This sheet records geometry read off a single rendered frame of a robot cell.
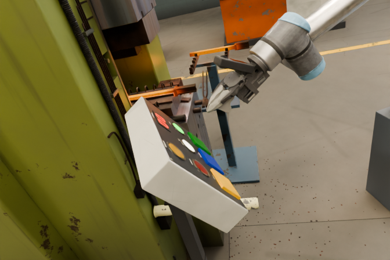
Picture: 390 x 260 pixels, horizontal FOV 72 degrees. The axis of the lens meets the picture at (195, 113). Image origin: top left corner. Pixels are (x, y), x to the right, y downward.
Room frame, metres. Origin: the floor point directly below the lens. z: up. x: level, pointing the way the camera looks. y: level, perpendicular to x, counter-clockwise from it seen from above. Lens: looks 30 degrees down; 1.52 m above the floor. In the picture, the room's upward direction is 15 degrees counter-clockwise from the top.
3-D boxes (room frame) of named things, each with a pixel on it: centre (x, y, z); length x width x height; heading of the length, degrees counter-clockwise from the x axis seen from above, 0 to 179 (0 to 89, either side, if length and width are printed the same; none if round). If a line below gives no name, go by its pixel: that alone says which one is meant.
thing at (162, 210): (0.78, 0.06, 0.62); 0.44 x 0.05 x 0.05; 77
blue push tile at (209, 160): (0.60, 0.00, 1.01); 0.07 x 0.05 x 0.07; 12
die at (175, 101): (1.18, 0.28, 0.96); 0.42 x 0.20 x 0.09; 77
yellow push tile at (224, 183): (0.50, -0.02, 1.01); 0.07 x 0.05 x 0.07; 12
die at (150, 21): (1.18, 0.28, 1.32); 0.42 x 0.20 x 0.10; 77
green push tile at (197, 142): (0.69, 0.02, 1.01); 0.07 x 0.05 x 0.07; 12
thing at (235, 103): (1.65, -0.19, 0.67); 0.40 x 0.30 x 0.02; 164
